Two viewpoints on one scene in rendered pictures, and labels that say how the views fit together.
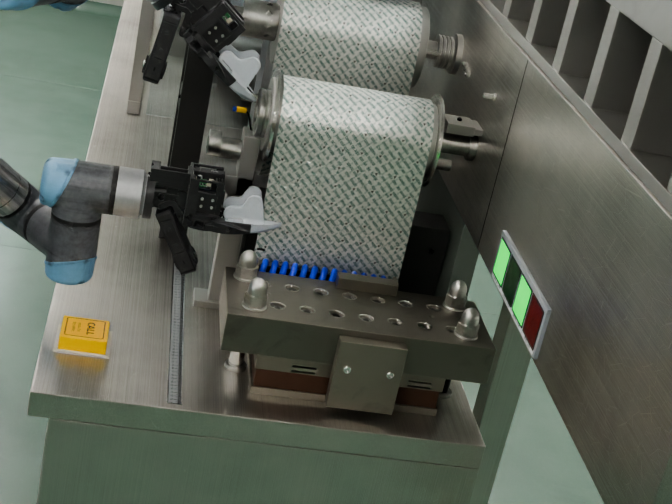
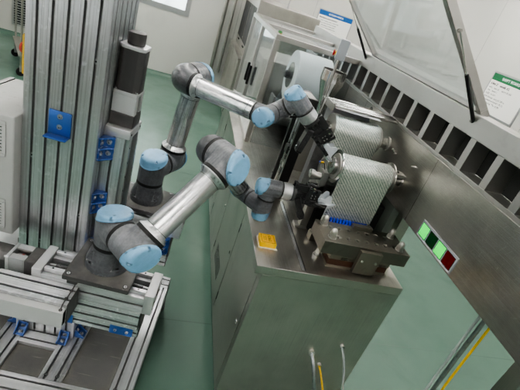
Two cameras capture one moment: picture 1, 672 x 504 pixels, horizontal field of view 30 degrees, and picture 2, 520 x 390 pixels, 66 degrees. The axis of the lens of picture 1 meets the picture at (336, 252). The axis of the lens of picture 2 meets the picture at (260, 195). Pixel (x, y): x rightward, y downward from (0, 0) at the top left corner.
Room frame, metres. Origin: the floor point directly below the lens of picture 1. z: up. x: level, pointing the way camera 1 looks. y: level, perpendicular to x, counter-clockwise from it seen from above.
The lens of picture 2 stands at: (0.25, 0.58, 1.82)
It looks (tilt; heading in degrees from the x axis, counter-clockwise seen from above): 27 degrees down; 354
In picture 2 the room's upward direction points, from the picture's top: 19 degrees clockwise
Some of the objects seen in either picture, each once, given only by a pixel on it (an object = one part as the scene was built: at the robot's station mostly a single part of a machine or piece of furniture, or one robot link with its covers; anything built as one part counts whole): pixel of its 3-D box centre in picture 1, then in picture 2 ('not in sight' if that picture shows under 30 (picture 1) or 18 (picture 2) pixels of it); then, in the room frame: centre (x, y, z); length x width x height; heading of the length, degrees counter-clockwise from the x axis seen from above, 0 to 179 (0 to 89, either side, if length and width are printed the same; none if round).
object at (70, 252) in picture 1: (66, 241); (259, 205); (1.76, 0.41, 1.01); 0.11 x 0.08 x 0.11; 49
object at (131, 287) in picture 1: (238, 142); (280, 154); (2.79, 0.28, 0.88); 2.52 x 0.66 x 0.04; 11
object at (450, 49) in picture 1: (438, 51); (381, 141); (2.16, -0.10, 1.33); 0.07 x 0.07 x 0.07; 11
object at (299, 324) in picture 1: (354, 324); (359, 242); (1.71, -0.05, 1.00); 0.40 x 0.16 x 0.06; 101
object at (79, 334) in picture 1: (84, 335); (267, 241); (1.66, 0.34, 0.91); 0.07 x 0.07 x 0.02; 11
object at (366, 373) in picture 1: (366, 376); (367, 263); (1.62, -0.08, 0.96); 0.10 x 0.03 x 0.11; 101
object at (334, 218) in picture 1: (336, 224); (353, 206); (1.82, 0.01, 1.11); 0.23 x 0.01 x 0.18; 101
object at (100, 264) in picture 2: not in sight; (109, 251); (1.37, 0.90, 0.87); 0.15 x 0.15 x 0.10
